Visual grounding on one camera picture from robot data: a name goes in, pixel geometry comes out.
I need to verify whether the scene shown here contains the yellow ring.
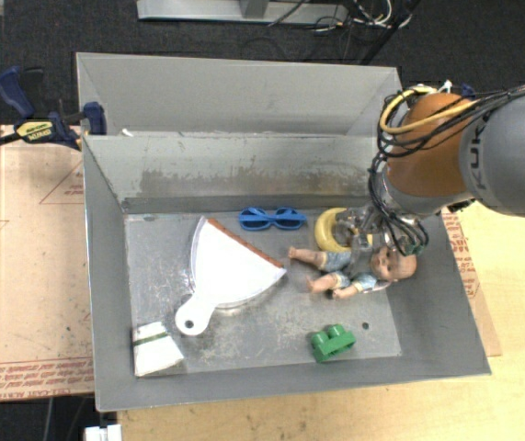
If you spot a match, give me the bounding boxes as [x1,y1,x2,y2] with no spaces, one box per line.
[313,207,374,254]

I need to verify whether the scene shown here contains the white dustpan with brown edge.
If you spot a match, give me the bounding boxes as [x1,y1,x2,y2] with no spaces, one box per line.
[174,216,288,337]

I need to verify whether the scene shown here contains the grey metal bin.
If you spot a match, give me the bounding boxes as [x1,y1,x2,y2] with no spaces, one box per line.
[75,51,493,413]

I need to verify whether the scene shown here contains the baby doll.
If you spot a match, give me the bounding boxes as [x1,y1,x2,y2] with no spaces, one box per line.
[287,243,418,300]

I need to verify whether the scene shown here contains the brown cardboard board red print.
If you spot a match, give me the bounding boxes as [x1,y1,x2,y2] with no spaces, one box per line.
[0,124,503,404]

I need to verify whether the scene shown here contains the green toy brick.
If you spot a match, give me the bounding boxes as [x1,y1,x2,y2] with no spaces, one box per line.
[307,322,358,364]

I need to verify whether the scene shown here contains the white cloth with green stripe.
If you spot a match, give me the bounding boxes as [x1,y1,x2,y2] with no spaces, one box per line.
[131,321,186,379]

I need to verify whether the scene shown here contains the blue sunglasses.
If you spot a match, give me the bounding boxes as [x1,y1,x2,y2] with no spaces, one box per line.
[237,206,309,232]

